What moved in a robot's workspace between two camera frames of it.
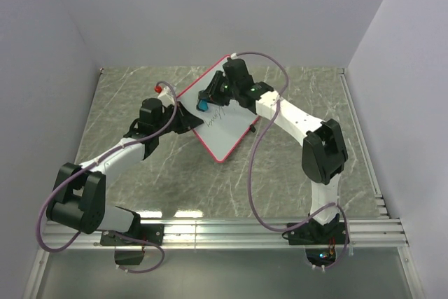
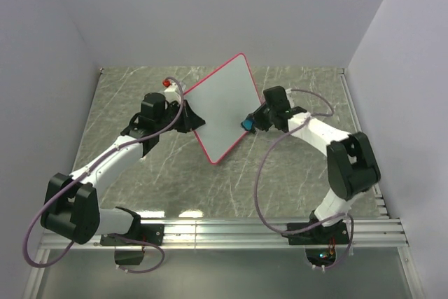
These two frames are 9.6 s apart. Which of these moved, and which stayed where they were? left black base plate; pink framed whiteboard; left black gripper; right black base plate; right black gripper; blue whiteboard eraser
Moved: right black gripper; blue whiteboard eraser
Stayed: left black base plate; pink framed whiteboard; right black base plate; left black gripper
